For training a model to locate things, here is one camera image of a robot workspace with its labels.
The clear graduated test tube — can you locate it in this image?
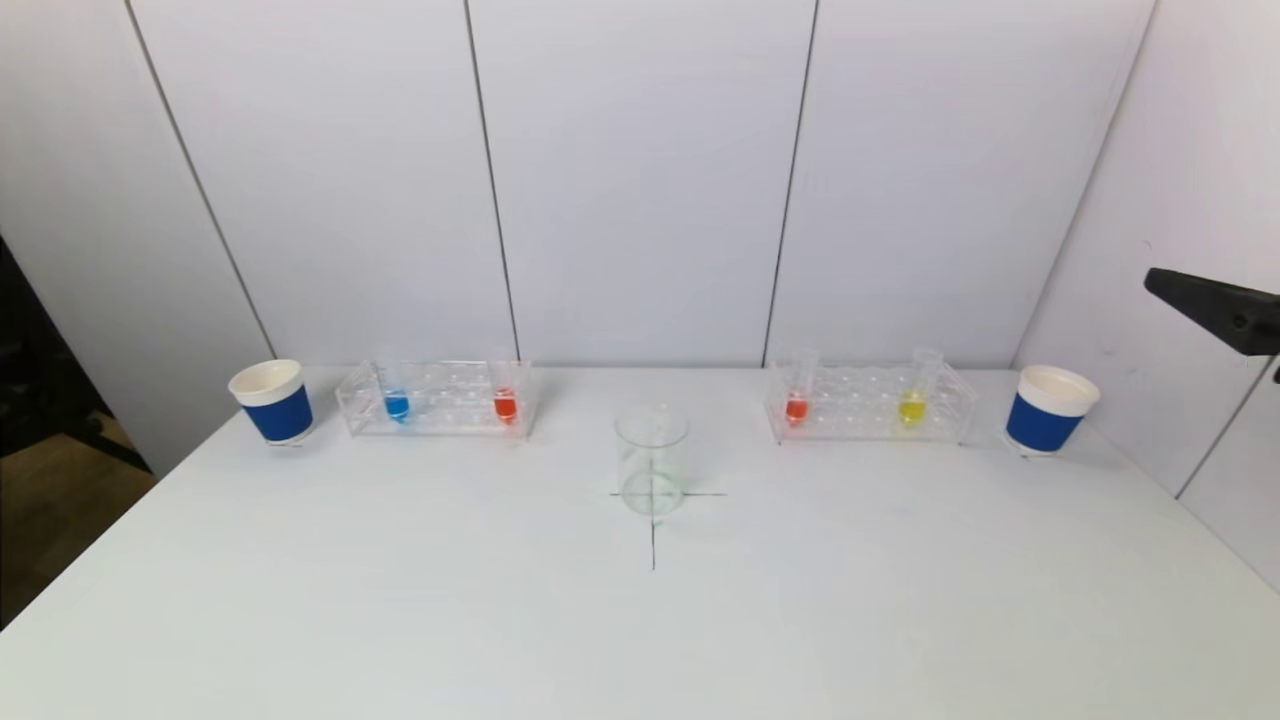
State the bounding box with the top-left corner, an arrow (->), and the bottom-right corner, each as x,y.
897,347 -> 945,429

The clear glass beaker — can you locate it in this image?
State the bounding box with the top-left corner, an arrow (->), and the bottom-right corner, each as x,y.
614,403 -> 691,519

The test tube with red liquid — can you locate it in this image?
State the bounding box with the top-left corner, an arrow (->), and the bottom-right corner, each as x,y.
490,350 -> 521,426
785,348 -> 821,428

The clear acrylic test tube rack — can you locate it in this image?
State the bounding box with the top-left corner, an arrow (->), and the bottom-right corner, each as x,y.
765,362 -> 979,446
335,360 -> 536,439

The test tube with blue liquid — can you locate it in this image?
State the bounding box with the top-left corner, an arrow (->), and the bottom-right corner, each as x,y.
378,350 -> 413,424

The blue and white paper cup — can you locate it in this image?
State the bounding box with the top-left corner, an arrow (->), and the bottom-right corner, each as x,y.
227,359 -> 315,446
1005,365 -> 1102,457

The black office chair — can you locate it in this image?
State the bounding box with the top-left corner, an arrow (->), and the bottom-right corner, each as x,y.
0,235 -> 151,471

